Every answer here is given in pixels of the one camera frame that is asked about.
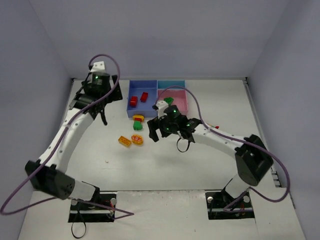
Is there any yellow red green lego stack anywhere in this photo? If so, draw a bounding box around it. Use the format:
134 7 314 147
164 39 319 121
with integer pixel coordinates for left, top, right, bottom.
132 114 145 131

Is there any green curved lego brick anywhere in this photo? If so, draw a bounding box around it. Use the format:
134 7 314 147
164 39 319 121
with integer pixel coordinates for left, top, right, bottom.
163 97 174 106

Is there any yellow printed round lego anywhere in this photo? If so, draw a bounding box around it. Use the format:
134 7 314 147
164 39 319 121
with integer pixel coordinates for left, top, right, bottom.
131 134 144 145

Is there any red lego brick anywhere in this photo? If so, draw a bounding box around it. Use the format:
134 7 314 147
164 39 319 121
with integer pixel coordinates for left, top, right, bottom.
140 92 149 103

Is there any red round printed lego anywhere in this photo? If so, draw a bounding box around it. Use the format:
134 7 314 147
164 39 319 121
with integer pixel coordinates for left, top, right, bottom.
129 96 138 108

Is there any yellow lego brick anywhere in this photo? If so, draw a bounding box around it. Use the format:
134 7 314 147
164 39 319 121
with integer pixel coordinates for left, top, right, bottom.
118 135 132 148

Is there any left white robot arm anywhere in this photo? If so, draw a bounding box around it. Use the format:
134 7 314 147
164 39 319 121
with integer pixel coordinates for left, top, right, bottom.
25 72 123 203

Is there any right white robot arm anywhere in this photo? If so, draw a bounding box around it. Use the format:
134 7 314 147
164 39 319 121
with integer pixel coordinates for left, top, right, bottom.
147 100 274 201

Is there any pink container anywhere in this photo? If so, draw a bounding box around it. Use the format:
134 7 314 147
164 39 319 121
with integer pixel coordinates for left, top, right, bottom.
157 89 189 115

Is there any large blue container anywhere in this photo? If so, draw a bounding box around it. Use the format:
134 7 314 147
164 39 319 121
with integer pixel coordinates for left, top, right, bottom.
126 88 158 118

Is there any teal container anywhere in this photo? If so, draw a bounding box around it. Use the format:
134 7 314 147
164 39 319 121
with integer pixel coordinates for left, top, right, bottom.
157 80 186 90

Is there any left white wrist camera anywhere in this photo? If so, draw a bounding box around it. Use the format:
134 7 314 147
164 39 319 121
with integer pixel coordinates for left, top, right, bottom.
89 61 106 73

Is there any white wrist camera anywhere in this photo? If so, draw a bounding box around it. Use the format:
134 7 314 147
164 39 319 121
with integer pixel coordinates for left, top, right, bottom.
89 61 106 73
152 100 169 118

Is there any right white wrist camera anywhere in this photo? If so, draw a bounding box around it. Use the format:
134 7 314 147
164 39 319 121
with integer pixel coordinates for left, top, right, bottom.
152 100 169 118

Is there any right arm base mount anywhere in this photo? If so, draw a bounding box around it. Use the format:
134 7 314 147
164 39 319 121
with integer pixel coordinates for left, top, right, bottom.
205 190 255 220

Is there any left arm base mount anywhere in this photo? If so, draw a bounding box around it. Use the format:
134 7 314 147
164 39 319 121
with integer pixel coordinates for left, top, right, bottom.
68 192 117 223

